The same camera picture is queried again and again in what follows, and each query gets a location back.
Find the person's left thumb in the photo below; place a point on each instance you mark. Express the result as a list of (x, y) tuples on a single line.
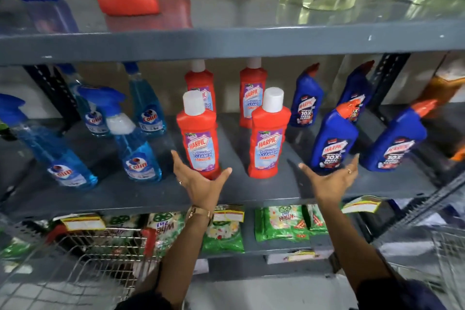
[(223, 176)]

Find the grey perforated rack beam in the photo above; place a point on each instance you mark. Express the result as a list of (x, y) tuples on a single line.
[(428, 204)]

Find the person's left hand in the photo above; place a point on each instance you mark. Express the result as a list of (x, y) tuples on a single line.
[(199, 190)]

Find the orange brown liquid bottle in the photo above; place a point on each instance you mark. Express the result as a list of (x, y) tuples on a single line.
[(443, 88)]

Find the person's right thumb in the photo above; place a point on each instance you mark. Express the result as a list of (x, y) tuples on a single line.
[(308, 172)]

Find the person's right hand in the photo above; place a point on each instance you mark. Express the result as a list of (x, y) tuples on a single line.
[(330, 186)]

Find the gold wristwatch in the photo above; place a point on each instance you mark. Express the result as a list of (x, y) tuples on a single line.
[(199, 211)]

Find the person's right forearm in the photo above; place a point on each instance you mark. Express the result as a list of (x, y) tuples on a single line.
[(348, 244)]

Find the dark blue sleeve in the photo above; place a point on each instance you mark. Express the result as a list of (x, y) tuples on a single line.
[(145, 302), (399, 297)]

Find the white shelf label strip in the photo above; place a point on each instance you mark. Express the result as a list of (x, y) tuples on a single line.
[(299, 256)]

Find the blue glass cleaner spray bottle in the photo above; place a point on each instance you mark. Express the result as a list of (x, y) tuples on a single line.
[(92, 121), (61, 164), (138, 160), (149, 113)]

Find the person's left forearm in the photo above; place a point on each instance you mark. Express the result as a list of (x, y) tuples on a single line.
[(181, 259)]

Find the dark perforated shelf upright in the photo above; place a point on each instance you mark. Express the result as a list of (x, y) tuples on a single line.
[(390, 77), (51, 91)]

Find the green detergent packet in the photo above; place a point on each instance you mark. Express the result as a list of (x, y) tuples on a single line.
[(283, 222), (223, 237), (316, 219), (167, 228), (120, 222)]

